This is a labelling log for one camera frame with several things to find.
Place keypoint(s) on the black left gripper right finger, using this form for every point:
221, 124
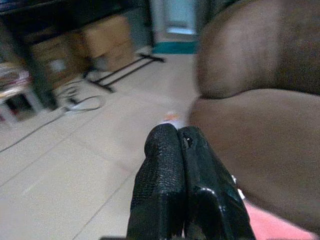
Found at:
210, 190

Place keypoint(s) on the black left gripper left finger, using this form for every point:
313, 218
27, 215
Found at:
160, 175

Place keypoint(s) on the pink pillow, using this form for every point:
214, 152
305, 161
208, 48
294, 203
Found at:
270, 227

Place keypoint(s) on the brown round sofa chair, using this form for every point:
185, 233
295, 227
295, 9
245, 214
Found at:
262, 140

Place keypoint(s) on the small orange white object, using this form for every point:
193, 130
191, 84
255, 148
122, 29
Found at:
171, 117

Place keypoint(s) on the light cardboard box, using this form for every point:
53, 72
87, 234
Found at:
110, 40

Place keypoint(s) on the dark cardboard box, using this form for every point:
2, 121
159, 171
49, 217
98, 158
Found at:
55, 60

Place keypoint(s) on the black table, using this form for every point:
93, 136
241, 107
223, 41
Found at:
37, 75

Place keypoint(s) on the glass door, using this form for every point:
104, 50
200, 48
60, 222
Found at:
178, 17

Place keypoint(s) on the white low stool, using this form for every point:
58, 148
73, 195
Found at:
17, 97

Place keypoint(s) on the black metal stand frame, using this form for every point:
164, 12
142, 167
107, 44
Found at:
125, 71

